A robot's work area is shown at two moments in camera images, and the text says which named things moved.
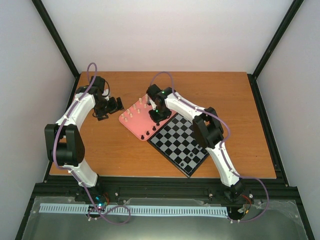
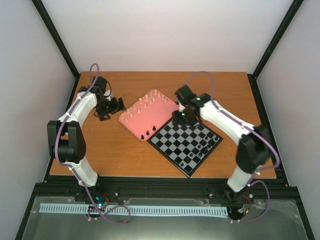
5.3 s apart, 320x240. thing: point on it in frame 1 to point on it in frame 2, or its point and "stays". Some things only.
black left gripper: (100, 114) stays
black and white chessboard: (176, 139) stays
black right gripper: (156, 119) to (176, 120)
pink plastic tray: (136, 117) stays
